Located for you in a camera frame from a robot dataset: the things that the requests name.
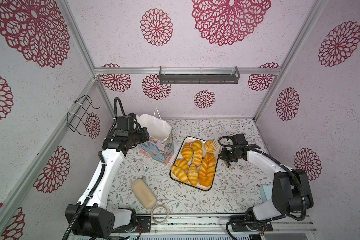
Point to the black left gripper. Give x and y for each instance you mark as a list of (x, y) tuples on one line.
[(144, 134)]

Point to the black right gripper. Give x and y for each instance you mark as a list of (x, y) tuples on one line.
[(223, 154)]

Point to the round orange bun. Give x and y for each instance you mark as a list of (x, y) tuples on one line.
[(210, 146)]

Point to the floral white paper bag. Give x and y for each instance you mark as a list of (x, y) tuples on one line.
[(160, 146)]

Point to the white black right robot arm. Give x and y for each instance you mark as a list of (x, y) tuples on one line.
[(291, 193)]

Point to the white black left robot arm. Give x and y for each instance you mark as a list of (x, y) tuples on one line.
[(89, 216)]

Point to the beige oval bread loaf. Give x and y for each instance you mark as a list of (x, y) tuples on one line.
[(144, 194)]

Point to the white strawberry tray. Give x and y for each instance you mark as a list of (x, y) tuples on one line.
[(179, 156)]

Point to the clear tape roll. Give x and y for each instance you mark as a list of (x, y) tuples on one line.
[(159, 214)]

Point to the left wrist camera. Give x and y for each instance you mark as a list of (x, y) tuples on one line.
[(126, 125)]

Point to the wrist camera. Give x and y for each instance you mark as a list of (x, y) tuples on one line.
[(239, 139), (126, 125)]

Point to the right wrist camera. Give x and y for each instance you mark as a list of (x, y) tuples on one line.
[(239, 139)]

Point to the black wire wall holder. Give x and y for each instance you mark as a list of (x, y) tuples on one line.
[(75, 118)]

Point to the black wall shelf rack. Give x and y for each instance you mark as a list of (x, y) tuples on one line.
[(199, 78)]

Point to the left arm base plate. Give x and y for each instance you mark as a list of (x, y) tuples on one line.
[(141, 224)]

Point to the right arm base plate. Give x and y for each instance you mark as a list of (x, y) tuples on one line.
[(240, 227)]

